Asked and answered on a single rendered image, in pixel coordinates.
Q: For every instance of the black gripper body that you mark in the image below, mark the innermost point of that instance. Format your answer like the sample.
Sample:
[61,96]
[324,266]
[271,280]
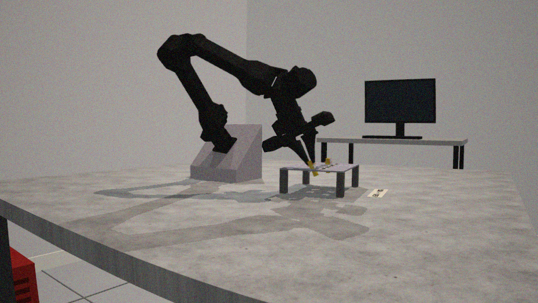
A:
[273,143]

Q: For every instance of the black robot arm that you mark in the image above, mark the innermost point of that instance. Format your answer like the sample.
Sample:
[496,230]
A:
[255,76]

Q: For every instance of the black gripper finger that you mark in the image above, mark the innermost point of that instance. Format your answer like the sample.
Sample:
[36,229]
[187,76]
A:
[297,147]
[309,140]

